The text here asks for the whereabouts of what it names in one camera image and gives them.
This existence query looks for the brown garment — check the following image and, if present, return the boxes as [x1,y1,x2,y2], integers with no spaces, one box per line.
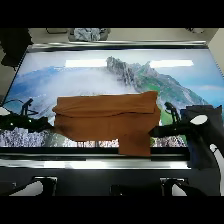
[51,90,162,158]

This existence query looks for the heap of clothes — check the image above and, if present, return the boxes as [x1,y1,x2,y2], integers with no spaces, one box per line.
[67,27,111,43]

